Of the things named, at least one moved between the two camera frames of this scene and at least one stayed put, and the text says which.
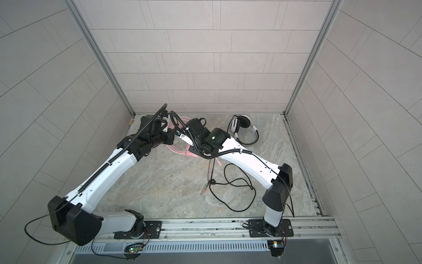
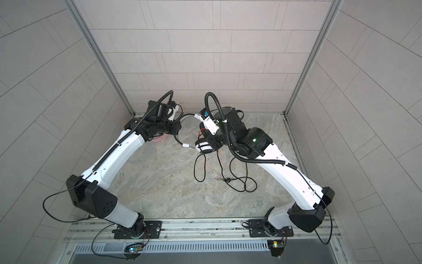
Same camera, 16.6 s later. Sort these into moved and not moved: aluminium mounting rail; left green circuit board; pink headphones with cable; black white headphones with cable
Moved: black white headphones with cable; pink headphones with cable
Not moved: left green circuit board; aluminium mounting rail
